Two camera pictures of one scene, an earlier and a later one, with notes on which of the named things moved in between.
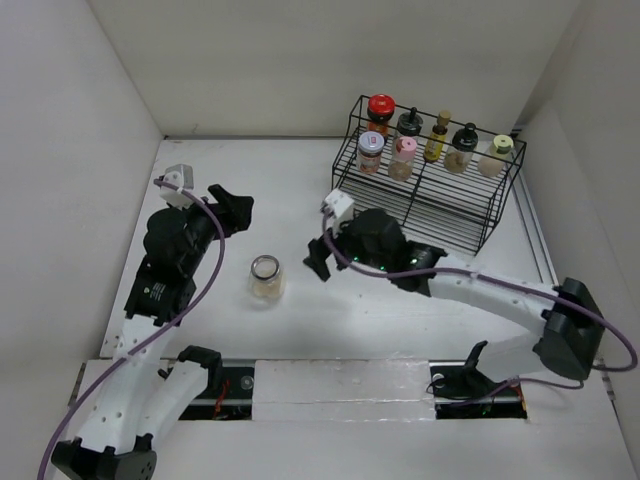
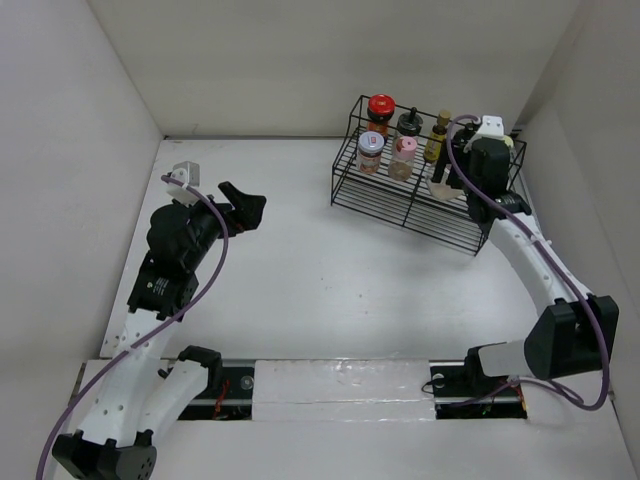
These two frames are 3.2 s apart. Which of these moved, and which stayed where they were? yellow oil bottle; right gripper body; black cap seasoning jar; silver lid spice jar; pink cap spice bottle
Moved: right gripper body
Stayed: yellow oil bottle; black cap seasoning jar; pink cap spice bottle; silver lid spice jar
